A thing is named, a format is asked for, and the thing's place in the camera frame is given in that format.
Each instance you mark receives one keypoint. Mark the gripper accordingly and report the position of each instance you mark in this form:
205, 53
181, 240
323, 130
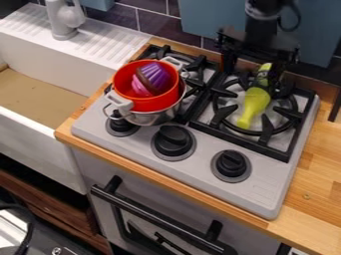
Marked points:
262, 46

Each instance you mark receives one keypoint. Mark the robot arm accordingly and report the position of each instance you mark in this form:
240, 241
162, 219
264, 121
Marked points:
262, 20

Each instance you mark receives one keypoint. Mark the yellow-green toy vegetable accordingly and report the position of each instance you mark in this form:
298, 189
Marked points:
254, 101

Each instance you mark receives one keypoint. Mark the purple ribbed toy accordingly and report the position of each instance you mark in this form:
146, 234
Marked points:
153, 78

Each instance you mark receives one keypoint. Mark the orange cup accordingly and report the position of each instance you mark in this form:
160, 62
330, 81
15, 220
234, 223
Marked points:
153, 101

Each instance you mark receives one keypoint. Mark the toy stove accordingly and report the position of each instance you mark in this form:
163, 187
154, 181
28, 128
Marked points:
195, 159

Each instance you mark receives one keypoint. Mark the silver pot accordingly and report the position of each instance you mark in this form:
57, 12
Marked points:
151, 117

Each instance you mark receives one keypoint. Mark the tap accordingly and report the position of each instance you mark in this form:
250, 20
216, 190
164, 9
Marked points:
64, 18

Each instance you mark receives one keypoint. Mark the toy sink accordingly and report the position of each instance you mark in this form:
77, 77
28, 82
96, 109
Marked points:
44, 99

